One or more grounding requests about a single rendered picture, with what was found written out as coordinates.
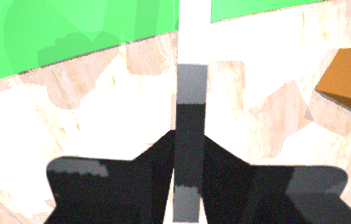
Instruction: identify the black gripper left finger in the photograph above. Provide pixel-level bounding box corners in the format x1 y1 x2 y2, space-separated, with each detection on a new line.
45 129 175 224

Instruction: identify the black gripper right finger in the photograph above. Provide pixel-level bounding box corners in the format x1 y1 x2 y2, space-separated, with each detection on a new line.
201 135 349 224

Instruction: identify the green flat mat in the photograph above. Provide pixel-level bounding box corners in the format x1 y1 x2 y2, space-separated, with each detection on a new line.
0 0 323 79

